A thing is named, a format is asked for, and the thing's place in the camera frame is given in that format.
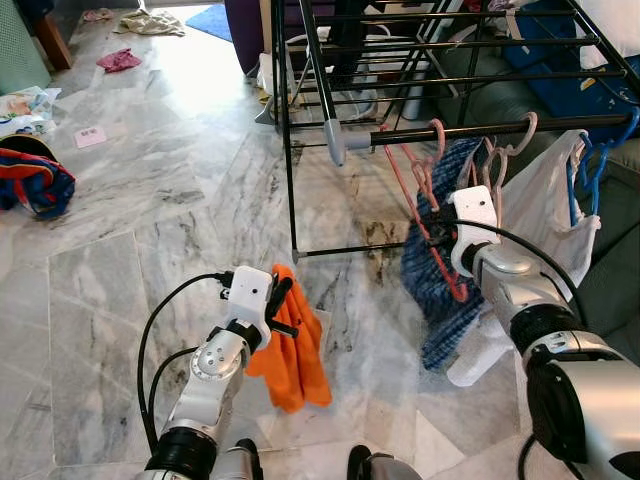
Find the pink plastic hanger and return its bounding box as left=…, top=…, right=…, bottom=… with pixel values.
left=380, top=118, right=471, bottom=303
left=480, top=110, right=541, bottom=226

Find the orange shirt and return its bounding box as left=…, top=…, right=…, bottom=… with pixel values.
left=245, top=262, right=334, bottom=414

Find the blue plastic hanger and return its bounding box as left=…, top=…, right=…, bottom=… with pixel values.
left=568, top=108, right=640, bottom=229

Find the blue striped shirt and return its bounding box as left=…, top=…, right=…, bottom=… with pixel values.
left=400, top=137, right=491, bottom=373

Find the white garment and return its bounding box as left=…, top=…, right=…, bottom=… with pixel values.
left=445, top=128, right=603, bottom=389

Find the grey left robot leg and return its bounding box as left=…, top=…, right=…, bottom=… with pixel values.
left=210, top=440, right=265, bottom=480

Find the grey robot leg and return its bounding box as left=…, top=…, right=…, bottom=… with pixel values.
left=210, top=440, right=265, bottom=480
left=345, top=445, right=421, bottom=480

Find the dark green sofa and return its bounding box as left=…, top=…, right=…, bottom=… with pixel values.
left=470, top=50, right=640, bottom=361

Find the grey right robot leg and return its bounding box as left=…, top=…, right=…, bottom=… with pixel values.
left=345, top=445, right=421, bottom=480

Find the blue fabric item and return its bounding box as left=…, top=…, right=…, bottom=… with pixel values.
left=505, top=0, right=640, bottom=116

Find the pink paper sheet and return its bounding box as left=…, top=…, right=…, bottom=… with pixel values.
left=75, top=125, right=108, bottom=149

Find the purple furniture piece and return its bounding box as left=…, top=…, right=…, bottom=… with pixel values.
left=225, top=0, right=276, bottom=76

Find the red and blue bag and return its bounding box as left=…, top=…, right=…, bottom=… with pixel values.
left=0, top=135, right=77, bottom=221

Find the blue rug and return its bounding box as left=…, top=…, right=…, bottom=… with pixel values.
left=185, top=3, right=233, bottom=43

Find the magenta cloth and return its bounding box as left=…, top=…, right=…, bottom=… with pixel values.
left=96, top=48, right=143, bottom=73

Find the beige cloth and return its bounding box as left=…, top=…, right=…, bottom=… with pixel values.
left=115, top=8, right=186, bottom=38

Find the printed white plastic pack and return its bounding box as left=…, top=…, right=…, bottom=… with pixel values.
left=0, top=85, right=63, bottom=139

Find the green plastic bin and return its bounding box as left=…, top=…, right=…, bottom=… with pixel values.
left=0, top=0, right=51, bottom=96

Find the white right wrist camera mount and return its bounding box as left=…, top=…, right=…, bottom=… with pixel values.
left=450, top=187, right=499, bottom=278

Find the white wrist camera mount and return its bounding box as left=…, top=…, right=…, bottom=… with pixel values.
left=450, top=187, right=499, bottom=278
left=225, top=265, right=274, bottom=326

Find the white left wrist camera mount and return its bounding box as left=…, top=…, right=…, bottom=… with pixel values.
left=225, top=265, right=274, bottom=326

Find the long black left arm cable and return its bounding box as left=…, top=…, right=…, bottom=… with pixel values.
left=137, top=270, right=234, bottom=446

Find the short black left arm cable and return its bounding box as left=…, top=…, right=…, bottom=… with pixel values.
left=147, top=345, right=204, bottom=426

